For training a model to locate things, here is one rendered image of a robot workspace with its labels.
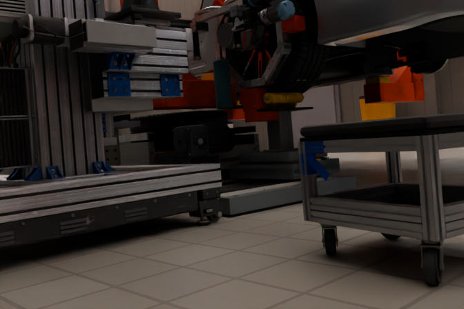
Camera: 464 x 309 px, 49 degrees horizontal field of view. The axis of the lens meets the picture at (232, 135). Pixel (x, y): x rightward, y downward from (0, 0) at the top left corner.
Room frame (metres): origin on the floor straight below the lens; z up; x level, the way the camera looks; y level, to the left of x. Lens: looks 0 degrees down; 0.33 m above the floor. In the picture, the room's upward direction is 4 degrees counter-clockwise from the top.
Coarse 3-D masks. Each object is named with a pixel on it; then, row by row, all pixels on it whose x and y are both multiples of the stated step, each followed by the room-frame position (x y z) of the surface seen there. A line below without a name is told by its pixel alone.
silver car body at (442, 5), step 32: (320, 0) 2.42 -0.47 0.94; (352, 0) 2.28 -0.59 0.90; (384, 0) 2.15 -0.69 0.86; (416, 0) 2.09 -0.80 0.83; (448, 0) 2.11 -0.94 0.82; (320, 32) 2.43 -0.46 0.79; (352, 32) 2.29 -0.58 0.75; (384, 32) 2.28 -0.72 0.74; (416, 32) 3.67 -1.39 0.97; (448, 32) 3.49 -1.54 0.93; (192, 64) 3.27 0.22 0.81; (352, 64) 4.32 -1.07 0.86; (384, 64) 3.58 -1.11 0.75; (416, 64) 3.80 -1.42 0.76
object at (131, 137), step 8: (120, 136) 3.15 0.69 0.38; (128, 136) 3.07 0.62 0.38; (136, 136) 3.00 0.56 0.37; (144, 136) 2.92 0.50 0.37; (120, 144) 3.15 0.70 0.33; (128, 144) 3.07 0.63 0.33; (136, 144) 3.00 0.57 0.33; (144, 144) 2.92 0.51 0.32; (152, 144) 2.91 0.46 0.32; (120, 152) 3.16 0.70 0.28; (128, 152) 3.08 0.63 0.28; (136, 152) 3.00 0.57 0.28; (144, 152) 2.93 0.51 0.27; (152, 152) 2.91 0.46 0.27
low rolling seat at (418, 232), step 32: (320, 128) 1.24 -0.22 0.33; (352, 128) 1.15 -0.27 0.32; (384, 128) 1.07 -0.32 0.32; (416, 128) 1.00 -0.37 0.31; (448, 128) 1.02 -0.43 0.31; (352, 192) 1.37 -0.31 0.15; (384, 192) 1.43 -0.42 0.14; (416, 192) 1.40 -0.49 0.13; (448, 192) 1.31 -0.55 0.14; (320, 224) 1.30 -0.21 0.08; (352, 224) 1.17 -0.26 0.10; (384, 224) 1.08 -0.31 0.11; (416, 224) 1.01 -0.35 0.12; (448, 224) 1.00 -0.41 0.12
